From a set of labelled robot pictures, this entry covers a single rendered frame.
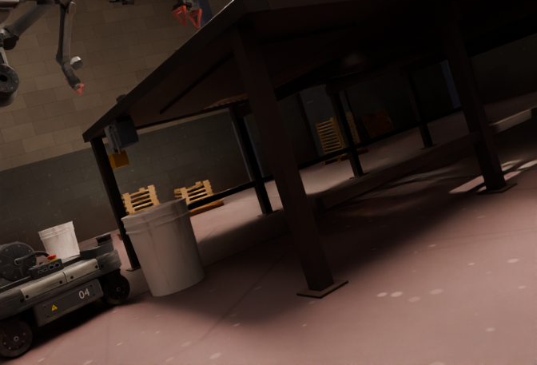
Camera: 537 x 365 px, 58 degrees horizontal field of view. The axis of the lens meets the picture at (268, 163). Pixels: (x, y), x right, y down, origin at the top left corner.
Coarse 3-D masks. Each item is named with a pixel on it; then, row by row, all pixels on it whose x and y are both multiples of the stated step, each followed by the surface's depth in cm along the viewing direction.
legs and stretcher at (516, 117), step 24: (456, 24) 205; (456, 48) 203; (456, 72) 206; (480, 120) 205; (504, 120) 218; (456, 144) 195; (480, 144) 207; (408, 168) 178; (480, 168) 210; (336, 192) 158; (360, 192) 164; (480, 192) 210
